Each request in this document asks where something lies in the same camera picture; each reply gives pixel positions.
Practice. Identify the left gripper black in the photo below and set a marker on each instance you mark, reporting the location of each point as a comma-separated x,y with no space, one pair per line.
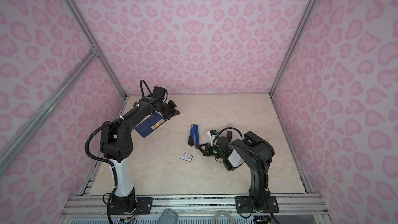
174,111

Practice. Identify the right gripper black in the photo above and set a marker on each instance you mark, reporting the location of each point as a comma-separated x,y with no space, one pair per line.
208,151

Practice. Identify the red white staple box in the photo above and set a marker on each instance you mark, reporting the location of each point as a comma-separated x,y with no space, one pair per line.
186,156

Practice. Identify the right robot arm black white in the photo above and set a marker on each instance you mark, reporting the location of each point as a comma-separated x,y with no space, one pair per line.
236,149

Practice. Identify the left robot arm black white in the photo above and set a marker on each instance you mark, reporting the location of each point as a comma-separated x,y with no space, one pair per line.
117,145

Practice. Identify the dark blue booklet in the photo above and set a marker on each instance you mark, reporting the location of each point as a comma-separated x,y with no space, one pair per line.
150,125

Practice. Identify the white tube loop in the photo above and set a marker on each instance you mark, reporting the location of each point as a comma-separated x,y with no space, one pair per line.
223,214

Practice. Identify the grey cloth pad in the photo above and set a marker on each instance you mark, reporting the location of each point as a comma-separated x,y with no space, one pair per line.
168,217

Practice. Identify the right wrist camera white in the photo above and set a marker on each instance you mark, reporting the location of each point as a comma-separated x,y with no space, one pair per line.
212,134

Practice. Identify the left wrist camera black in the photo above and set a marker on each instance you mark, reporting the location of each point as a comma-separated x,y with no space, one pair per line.
160,93

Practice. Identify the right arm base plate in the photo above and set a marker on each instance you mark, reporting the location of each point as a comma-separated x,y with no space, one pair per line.
247,205

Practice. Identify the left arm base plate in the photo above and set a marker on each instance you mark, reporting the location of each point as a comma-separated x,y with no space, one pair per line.
130,206

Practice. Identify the aluminium front rail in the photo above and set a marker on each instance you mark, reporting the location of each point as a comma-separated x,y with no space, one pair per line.
200,209

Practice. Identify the aluminium corner frame post left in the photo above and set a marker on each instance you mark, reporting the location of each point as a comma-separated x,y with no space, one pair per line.
83,25

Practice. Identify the aluminium corner frame post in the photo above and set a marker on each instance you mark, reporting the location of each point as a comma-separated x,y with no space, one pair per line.
299,30
83,25

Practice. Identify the aluminium diagonal frame bar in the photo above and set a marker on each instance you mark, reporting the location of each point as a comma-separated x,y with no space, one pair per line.
20,140

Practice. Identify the aluminium corner frame post right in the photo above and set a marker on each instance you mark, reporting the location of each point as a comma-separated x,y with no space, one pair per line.
299,30

